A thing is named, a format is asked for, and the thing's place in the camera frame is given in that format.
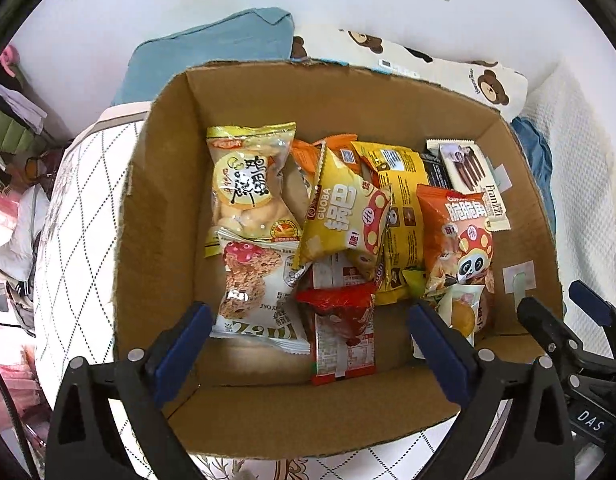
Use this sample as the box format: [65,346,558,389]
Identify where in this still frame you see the red snack packet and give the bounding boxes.
[295,280,377,387]

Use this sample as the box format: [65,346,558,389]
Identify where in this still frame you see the pink plush toy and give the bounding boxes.
[0,45,20,78]

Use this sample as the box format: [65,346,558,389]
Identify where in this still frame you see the long yellow snack packet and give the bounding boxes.
[350,141,432,306]

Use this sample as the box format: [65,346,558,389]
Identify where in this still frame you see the white textured blanket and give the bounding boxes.
[520,60,616,308]

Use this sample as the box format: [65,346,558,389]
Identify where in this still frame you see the yellow green candy packet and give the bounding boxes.
[400,266,429,302]

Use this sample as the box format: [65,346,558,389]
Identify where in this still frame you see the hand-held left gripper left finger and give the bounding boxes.
[45,301,213,480]

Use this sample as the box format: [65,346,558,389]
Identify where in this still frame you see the yellow mushroom print snack packet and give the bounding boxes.
[292,142,393,281]

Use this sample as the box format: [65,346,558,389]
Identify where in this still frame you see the pink plastic bag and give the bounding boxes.
[0,192,31,233]

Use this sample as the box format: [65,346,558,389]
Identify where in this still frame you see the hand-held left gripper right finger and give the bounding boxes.
[408,300,574,480]

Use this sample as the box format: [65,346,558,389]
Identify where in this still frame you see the teal pillow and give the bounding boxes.
[110,7,295,107]

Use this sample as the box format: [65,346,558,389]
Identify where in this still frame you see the yellow round biscuit packet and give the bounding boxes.
[204,122,303,259]

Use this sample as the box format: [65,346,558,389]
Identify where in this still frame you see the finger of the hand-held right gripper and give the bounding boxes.
[568,280,616,343]
[516,296,586,363]

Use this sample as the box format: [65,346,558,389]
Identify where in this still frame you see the grey hanging clothes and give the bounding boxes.
[0,77,48,133]

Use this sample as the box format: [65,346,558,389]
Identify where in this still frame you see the black cable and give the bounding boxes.
[0,355,41,480]

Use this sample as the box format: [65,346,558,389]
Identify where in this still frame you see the black snack packet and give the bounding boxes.
[420,152,451,192]

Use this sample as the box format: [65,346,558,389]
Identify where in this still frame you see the white bear print pillow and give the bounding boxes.
[290,27,529,123]

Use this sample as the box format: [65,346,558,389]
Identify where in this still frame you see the white grey garment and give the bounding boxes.
[0,190,49,291]

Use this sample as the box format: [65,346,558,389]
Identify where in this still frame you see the clear packet with yellow cake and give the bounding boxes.
[434,284,486,347]

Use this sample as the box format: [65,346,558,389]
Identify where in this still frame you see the white oat biscuit packet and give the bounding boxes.
[210,227,312,356]

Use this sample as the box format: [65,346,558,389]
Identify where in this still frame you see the brown cardboard box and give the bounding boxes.
[110,59,564,461]

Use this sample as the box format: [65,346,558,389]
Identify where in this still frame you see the green puffer jacket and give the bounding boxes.
[0,110,44,153]

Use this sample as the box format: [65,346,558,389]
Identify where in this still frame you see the blue blanket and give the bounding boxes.
[510,116,558,223]

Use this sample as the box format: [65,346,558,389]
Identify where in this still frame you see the white chocolate wafer packet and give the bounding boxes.
[427,139,511,232]

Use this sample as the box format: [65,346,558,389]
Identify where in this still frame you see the orange panda snack packet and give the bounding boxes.
[416,184,496,333]

